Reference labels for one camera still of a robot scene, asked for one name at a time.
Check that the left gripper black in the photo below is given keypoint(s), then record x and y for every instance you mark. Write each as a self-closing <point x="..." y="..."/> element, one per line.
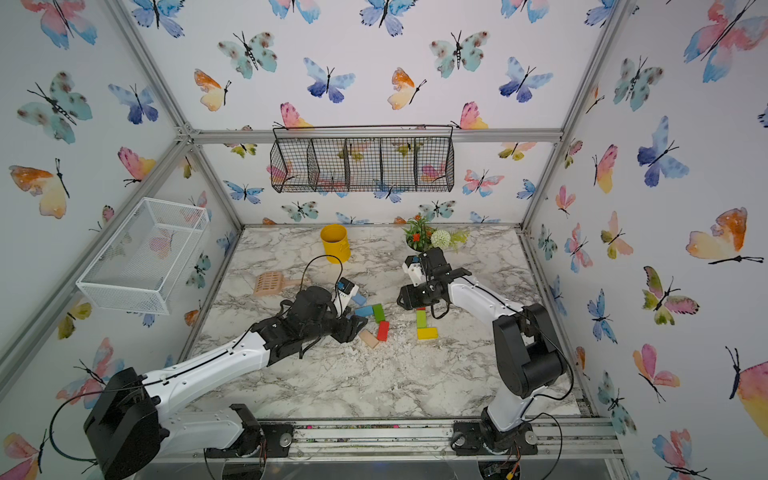
<point x="348" y="329"/>

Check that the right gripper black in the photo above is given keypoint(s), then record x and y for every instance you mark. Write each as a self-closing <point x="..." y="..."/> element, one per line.
<point x="410" y="300"/>

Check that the lime green block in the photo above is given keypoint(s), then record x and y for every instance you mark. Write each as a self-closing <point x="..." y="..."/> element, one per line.
<point x="422" y="322"/>

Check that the natural wood block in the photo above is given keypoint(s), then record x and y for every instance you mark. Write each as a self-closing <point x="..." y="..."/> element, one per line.
<point x="368" y="338"/>

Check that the yellow block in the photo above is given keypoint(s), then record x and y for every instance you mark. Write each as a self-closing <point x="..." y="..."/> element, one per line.
<point x="427" y="333"/>

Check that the red block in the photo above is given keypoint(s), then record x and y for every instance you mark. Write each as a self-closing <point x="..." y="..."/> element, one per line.
<point x="383" y="331"/>

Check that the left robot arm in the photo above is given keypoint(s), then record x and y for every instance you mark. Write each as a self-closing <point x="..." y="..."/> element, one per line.
<point x="141" y="417"/>

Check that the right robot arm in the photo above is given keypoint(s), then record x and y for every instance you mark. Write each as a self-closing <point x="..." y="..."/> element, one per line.
<point x="528" y="354"/>

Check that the potted flower plant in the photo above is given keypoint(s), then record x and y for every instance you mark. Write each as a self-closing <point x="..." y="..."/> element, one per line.
<point x="421" y="236"/>

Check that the light blue block upper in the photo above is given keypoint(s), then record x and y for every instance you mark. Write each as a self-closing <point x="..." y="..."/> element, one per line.
<point x="359" y="299"/>

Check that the light blue block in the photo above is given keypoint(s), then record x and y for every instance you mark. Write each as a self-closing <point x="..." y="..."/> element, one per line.
<point x="359" y="299"/>
<point x="366" y="311"/>

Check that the light blue block middle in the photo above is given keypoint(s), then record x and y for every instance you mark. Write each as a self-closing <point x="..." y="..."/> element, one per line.
<point x="366" y="311"/>

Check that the pink plastic scoop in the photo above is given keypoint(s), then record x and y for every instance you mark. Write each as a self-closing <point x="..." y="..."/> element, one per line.
<point x="272" y="283"/>

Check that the dark green block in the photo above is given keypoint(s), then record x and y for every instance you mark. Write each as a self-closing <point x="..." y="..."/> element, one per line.
<point x="378" y="313"/>

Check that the yellow cup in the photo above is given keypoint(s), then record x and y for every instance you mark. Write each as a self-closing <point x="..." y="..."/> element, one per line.
<point x="335" y="243"/>

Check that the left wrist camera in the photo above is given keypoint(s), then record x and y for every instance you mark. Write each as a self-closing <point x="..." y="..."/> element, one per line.
<point x="345" y="290"/>

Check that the black wire wall basket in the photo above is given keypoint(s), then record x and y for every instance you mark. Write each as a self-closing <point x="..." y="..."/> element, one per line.
<point x="363" y="159"/>

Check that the white mesh wall basket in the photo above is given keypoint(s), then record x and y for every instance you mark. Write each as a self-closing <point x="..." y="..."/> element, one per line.
<point x="139" y="266"/>

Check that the aluminium front rail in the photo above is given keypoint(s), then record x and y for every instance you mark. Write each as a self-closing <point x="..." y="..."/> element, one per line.
<point x="384" y="441"/>

